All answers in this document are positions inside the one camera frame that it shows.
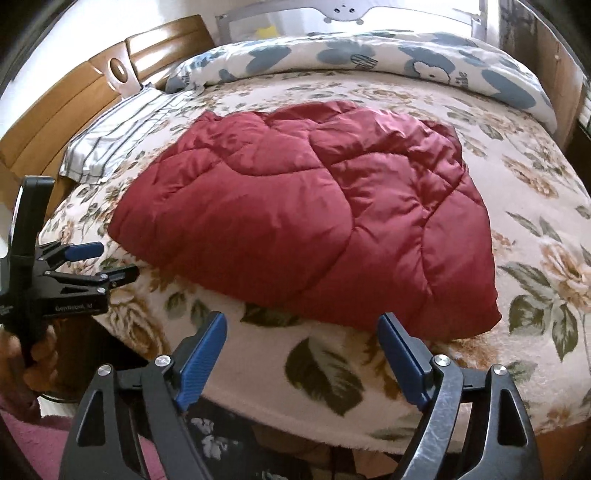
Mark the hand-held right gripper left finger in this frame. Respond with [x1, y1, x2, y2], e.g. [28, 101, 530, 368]
[60, 311, 228, 480]

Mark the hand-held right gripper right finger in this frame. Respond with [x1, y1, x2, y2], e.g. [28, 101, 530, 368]
[378, 312, 544, 480]

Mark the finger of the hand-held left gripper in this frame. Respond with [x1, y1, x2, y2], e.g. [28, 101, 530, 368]
[44, 264, 140, 296]
[39, 242, 105, 269]

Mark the red puffer jacket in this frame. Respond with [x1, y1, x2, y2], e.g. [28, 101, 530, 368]
[108, 100, 502, 342]

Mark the person's left hand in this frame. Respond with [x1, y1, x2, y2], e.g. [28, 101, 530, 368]
[0, 318, 63, 409]

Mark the floral fleece blanket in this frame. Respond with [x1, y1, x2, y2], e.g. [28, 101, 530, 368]
[37, 69, 591, 455]

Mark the dark floral bedsheet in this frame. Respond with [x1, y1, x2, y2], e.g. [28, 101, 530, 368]
[182, 397, 358, 480]

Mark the striped pillow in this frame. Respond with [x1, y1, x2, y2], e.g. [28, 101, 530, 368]
[60, 88, 204, 185]

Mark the wooden headboard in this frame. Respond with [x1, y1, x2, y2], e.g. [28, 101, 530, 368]
[0, 14, 218, 217]

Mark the pink fleece clothing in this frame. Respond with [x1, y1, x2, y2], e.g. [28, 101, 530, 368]
[0, 394, 160, 480]

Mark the blue and white printed quilt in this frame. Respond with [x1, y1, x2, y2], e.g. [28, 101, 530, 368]
[164, 31, 559, 134]

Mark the wooden cabinet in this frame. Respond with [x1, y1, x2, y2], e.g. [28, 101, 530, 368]
[499, 0, 591, 185]

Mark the grey bed rail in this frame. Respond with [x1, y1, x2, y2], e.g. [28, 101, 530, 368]
[215, 0, 488, 49]

